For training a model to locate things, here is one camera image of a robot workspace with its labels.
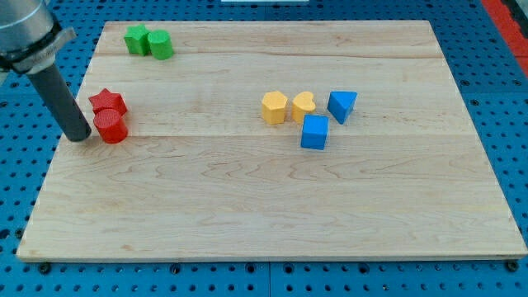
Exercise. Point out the red cylinder block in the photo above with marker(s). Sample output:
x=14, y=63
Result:
x=110, y=126

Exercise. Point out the red star block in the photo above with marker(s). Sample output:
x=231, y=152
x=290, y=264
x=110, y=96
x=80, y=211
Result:
x=106, y=99

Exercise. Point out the yellow hexagon block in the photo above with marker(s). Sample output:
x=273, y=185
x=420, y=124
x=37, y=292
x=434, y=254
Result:
x=274, y=107

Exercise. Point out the blue cube block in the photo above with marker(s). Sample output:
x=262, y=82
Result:
x=314, y=132

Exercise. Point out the yellow heart block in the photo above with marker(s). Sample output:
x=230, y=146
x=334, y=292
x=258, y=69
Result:
x=302, y=104

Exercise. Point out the wooden board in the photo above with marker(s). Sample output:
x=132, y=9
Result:
x=202, y=177

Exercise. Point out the blue triangle block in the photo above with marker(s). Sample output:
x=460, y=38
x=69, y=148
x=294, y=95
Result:
x=341, y=104

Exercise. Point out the green cylinder block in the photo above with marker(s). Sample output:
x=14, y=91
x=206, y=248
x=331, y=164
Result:
x=160, y=44

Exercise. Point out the green star block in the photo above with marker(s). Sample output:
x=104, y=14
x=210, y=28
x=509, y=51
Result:
x=136, y=39

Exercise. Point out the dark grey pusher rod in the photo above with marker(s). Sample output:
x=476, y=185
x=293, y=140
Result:
x=54, y=91

